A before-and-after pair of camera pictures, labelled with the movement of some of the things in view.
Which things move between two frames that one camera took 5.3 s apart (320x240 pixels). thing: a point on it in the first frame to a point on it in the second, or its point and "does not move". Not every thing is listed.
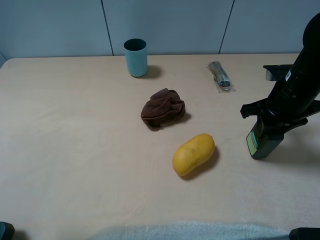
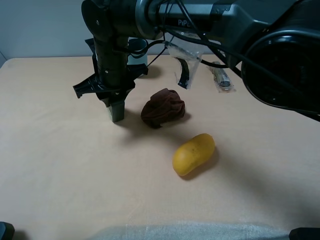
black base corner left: (7, 231) does not move
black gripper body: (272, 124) to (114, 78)
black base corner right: (304, 233) does not move
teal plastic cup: (136, 52) does not move
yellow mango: (192, 152) does not move
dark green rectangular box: (263, 147) to (116, 111)
